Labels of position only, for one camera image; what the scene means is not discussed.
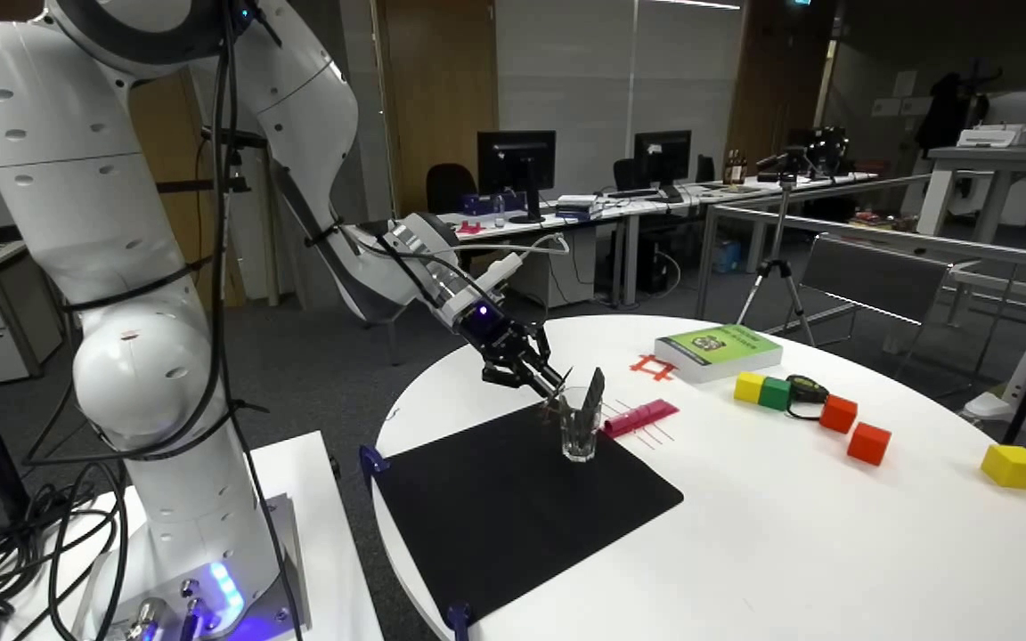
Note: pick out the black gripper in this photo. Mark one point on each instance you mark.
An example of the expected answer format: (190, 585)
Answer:
(501, 346)

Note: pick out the small metal scissors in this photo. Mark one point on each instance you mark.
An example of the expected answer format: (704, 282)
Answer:
(572, 418)

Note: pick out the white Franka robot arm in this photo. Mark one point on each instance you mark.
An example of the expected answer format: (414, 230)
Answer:
(123, 238)

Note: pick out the clear glass cup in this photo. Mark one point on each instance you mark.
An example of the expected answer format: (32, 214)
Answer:
(583, 447)

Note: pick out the dark grey stick object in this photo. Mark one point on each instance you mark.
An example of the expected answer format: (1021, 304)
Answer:
(597, 396)

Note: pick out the black rectangular mat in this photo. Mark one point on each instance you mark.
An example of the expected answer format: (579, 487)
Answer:
(515, 512)

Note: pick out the small white table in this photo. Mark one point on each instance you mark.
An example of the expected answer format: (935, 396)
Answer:
(471, 227)

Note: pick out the long white desk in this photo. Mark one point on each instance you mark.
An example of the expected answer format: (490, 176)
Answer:
(607, 214)

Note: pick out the blue mat clamp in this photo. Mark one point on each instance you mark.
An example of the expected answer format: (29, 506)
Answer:
(370, 462)
(457, 617)

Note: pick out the green book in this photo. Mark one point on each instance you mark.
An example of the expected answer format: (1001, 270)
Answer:
(721, 346)

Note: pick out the small yellow cube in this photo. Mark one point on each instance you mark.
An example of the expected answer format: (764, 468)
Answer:
(748, 389)

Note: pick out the large black monitor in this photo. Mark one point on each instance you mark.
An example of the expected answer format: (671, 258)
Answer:
(515, 162)

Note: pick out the green cube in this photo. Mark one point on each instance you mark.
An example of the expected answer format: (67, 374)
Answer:
(775, 395)

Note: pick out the small black monitor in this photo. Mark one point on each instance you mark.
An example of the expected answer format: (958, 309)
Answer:
(662, 152)

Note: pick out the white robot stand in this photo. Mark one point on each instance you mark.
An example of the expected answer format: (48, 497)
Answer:
(330, 536)

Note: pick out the small black object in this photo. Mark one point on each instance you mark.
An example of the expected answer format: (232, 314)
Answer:
(805, 386)

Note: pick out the red cube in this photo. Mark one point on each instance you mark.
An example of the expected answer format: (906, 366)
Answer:
(837, 414)

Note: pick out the grey robot mounting plate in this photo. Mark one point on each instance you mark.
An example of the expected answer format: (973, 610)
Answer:
(284, 570)

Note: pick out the orange cube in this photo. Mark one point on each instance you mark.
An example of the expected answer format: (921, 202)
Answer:
(870, 445)

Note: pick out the grey panel board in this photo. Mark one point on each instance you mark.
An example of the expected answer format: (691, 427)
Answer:
(874, 278)

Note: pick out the large yellow cube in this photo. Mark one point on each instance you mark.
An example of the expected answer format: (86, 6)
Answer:
(1011, 466)

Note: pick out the white background table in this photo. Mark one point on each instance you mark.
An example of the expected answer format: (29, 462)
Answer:
(997, 164)

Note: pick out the small orange plastic frame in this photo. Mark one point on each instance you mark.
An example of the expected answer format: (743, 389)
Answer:
(652, 366)

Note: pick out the black camera tripod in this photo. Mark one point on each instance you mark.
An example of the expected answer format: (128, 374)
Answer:
(782, 278)

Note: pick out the grey metal rail frame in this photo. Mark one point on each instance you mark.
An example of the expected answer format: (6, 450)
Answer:
(997, 252)

